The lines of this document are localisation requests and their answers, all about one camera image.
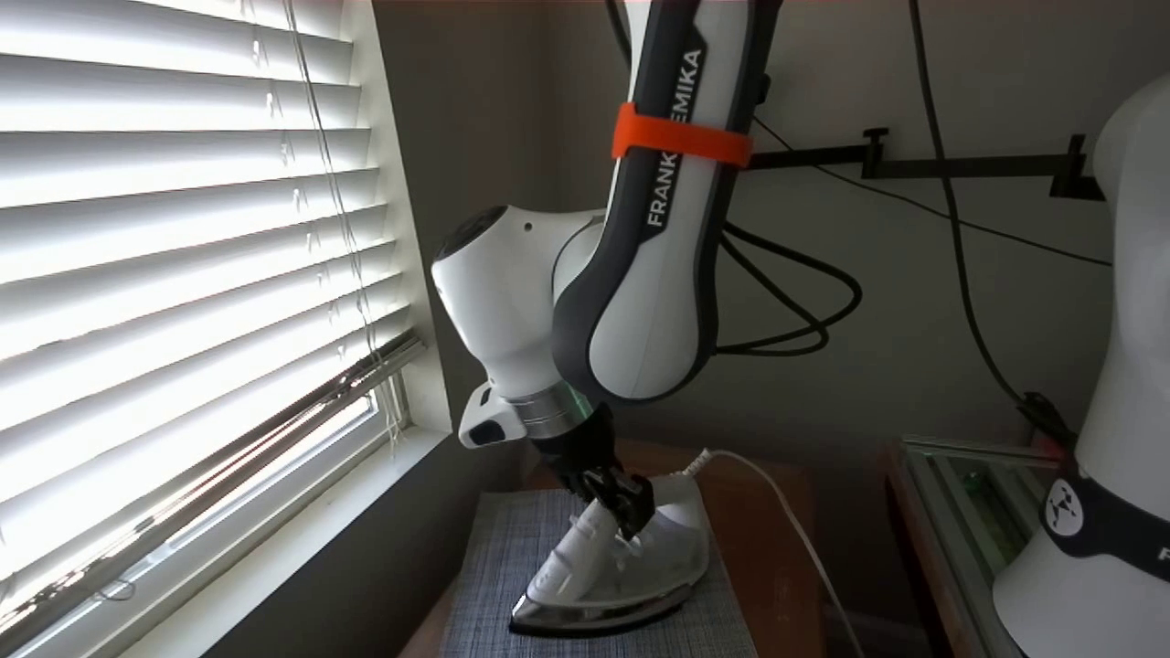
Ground white window sill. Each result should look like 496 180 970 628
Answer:
10 422 456 658

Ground aluminium base frame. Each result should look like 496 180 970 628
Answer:
898 433 1077 658

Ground wooden nightstand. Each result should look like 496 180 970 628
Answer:
400 433 832 658

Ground white iron power cord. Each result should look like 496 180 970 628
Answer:
679 444 871 658

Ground white window blind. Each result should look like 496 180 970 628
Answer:
0 0 423 634

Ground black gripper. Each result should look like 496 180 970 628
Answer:
525 402 662 545

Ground orange cable strap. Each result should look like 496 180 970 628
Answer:
607 101 757 170

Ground thin black cable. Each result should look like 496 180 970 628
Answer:
905 0 1082 454

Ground green lit metal rack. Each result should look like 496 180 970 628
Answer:
881 439 980 658

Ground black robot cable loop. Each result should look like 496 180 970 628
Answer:
710 214 866 361

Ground black camera boom rod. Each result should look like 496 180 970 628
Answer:
742 125 1109 205

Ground white clothes iron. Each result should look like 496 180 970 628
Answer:
503 472 714 640

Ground grey-blue woven placemat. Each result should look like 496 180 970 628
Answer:
436 484 759 658

